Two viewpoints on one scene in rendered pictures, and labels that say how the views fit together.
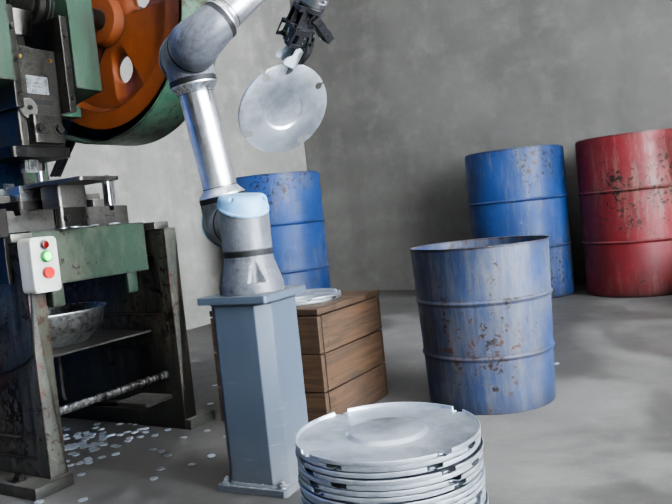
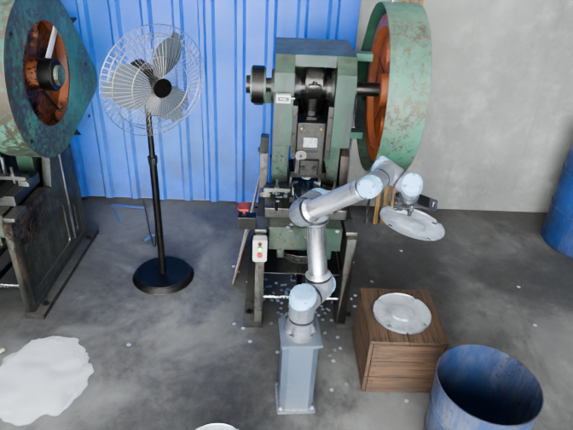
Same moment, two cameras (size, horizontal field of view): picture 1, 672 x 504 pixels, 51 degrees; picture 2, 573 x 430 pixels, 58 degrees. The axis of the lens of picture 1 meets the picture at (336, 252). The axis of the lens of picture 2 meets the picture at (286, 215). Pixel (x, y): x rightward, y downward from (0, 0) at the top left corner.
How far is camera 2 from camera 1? 1.99 m
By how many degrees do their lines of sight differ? 60
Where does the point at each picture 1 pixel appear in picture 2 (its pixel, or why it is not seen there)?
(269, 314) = (288, 351)
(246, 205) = (293, 303)
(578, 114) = not seen: outside the picture
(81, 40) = (340, 120)
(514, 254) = (464, 417)
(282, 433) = (285, 392)
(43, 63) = (316, 130)
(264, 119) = (398, 223)
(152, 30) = not seen: hidden behind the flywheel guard
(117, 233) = not seen: hidden behind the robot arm
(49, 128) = (309, 167)
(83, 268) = (296, 245)
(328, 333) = (378, 353)
